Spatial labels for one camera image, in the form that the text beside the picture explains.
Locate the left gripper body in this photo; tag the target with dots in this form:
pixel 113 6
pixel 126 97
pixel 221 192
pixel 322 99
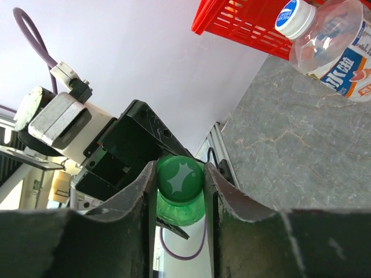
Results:
pixel 118 154

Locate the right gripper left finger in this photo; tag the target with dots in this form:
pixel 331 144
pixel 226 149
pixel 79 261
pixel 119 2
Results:
pixel 115 239

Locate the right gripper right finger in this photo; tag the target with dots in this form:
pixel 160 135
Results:
pixel 248 239

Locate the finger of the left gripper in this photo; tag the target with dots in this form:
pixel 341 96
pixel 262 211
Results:
pixel 173 228

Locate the green bottle cap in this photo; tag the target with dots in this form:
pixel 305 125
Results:
pixel 180 179

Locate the green plastic bottle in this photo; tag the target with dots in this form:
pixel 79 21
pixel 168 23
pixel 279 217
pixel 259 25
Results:
pixel 184 215

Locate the clear Pocari Sweat bottle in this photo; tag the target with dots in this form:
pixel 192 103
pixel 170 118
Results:
pixel 330 44

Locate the red plastic shopping basket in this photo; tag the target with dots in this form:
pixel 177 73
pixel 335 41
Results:
pixel 250 23

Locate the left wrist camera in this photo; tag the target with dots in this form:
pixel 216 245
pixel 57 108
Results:
pixel 63 124

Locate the aluminium frame rail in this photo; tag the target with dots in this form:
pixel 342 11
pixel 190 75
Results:
pixel 214 150

